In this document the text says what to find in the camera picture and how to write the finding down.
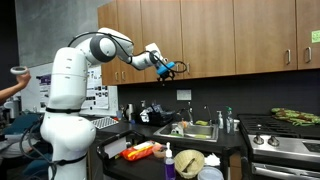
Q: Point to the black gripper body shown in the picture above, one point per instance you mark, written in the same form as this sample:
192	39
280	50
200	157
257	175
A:
167	75

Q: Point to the transparent bottle with orange seal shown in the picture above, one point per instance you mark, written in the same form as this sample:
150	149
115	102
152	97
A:
184	125

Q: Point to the white VR controller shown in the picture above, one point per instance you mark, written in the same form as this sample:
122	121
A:
18	70

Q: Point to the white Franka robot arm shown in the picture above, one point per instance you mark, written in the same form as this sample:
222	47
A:
68	100

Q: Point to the person's forearm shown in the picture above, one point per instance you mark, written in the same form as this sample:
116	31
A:
10	91

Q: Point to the small white sink caddy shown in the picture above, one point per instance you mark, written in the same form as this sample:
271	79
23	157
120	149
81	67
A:
176	130

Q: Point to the stainless steel sink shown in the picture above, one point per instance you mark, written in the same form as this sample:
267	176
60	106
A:
200	130

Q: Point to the clear green-capped spray bottle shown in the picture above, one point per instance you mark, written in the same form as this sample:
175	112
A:
230	123

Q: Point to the purple pump bottle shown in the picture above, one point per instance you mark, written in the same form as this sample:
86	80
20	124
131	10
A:
169	165

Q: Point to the person's hand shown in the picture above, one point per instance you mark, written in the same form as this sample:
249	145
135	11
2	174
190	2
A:
23	80

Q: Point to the black dish rack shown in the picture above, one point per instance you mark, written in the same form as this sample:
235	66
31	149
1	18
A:
161	117

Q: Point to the white dishes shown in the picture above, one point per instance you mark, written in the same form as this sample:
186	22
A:
144	115

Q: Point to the chrome kitchen faucet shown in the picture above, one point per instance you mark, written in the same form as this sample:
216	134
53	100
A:
189	116

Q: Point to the stainless electric kettle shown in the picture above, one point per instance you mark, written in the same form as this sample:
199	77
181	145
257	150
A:
129	112

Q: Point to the wooden cabinet door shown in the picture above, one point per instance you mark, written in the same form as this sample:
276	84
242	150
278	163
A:
128	20
306	20
263	33
161	26
108	43
208	36

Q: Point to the thin chrome water tap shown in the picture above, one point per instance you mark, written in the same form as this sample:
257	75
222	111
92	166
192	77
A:
208	115

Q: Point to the yellow green sponge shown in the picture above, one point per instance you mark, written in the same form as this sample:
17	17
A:
201	123

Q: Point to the blue cup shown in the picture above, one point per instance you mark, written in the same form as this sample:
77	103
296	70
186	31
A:
119	115

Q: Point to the white poster board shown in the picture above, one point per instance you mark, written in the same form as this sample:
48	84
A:
100	96

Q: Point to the clear soap dispenser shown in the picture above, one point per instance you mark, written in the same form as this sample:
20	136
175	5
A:
220	121

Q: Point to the small tan bowl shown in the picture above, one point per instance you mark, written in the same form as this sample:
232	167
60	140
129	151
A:
159	151

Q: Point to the black white checkered mat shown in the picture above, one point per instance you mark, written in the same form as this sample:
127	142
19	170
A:
104	122

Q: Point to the orange snack bag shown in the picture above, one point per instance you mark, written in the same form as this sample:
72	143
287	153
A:
140	151

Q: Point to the white cup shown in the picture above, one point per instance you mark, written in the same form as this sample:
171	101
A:
236	125

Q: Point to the white hanging towel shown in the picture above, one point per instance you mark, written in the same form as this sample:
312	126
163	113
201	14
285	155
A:
115	147

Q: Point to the woven wicker basket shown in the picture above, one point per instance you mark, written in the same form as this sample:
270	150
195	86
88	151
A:
196	160

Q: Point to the dark small utensil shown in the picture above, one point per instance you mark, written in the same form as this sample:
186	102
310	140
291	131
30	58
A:
188	164

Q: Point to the black utility cart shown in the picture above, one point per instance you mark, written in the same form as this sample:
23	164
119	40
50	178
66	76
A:
140	168

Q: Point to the white napkin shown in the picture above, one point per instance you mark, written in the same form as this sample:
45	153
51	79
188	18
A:
212	160

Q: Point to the clear plastic lidded container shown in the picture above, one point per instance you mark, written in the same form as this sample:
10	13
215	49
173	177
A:
210	174

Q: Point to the silver stove knob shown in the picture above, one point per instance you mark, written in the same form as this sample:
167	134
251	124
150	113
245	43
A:
258	140
273	141

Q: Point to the wooden base cabinet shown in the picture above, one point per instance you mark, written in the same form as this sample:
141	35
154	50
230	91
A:
235	166

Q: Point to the purple header poster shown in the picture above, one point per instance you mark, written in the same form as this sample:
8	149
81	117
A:
44	90

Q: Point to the green oven mitts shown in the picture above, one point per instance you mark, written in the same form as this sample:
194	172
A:
296	116

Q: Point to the blue chair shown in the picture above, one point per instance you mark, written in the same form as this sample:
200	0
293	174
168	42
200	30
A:
23	123

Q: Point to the sticky note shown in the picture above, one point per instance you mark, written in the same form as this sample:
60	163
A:
316	36

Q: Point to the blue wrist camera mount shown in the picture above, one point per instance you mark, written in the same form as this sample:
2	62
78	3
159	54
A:
165	68

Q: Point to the white wall note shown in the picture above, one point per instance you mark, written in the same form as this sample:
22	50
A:
184	95

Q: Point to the white wall outlet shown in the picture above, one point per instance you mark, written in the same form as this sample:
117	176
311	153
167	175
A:
143	103

